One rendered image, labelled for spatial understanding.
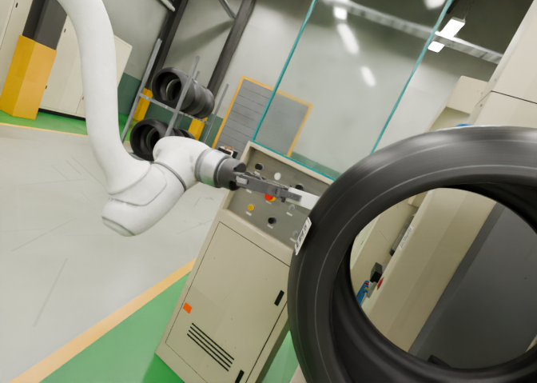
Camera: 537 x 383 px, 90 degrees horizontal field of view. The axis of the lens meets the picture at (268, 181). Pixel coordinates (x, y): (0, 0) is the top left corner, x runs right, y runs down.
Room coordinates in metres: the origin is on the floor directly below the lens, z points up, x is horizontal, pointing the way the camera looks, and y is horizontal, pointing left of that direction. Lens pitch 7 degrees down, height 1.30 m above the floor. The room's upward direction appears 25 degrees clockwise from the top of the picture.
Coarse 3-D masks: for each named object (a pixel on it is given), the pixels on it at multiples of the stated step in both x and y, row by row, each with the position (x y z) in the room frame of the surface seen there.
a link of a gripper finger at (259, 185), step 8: (240, 176) 0.56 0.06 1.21; (248, 176) 0.58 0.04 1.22; (240, 184) 0.56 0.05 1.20; (248, 184) 0.57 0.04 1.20; (256, 184) 0.56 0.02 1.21; (264, 184) 0.56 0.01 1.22; (272, 184) 0.57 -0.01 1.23; (264, 192) 0.56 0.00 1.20; (272, 192) 0.56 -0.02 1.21; (280, 192) 0.56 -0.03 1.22
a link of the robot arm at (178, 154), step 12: (156, 144) 0.69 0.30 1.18; (168, 144) 0.66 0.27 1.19; (180, 144) 0.66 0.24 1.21; (192, 144) 0.66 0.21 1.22; (204, 144) 0.68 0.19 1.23; (156, 156) 0.67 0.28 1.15; (168, 156) 0.63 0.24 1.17; (180, 156) 0.63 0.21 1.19; (192, 156) 0.64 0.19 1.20; (168, 168) 0.60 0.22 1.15; (180, 168) 0.62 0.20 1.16; (192, 168) 0.63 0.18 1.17; (180, 180) 0.61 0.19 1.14; (192, 180) 0.64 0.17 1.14
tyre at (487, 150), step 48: (432, 144) 0.42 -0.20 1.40; (480, 144) 0.39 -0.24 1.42; (528, 144) 0.37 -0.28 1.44; (336, 192) 0.46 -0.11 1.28; (384, 192) 0.41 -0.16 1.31; (480, 192) 0.61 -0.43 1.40; (528, 192) 0.58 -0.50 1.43; (336, 240) 0.42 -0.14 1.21; (288, 288) 0.47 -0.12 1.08; (336, 288) 0.67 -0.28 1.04; (336, 336) 0.61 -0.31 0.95
